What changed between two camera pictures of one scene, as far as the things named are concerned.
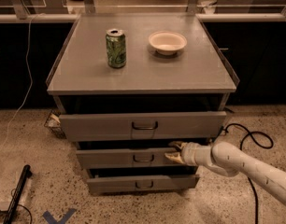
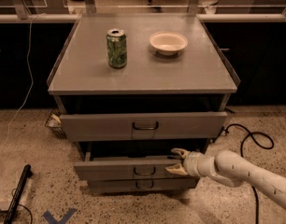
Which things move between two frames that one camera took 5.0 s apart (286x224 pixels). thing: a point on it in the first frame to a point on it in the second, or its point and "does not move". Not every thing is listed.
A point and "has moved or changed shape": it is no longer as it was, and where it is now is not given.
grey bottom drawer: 141,184 does not move
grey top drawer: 131,125 does not move
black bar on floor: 14,204 does not move
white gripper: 189,153 to 192,164
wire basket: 53,122 does not move
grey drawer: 148,158 has moved or changed shape
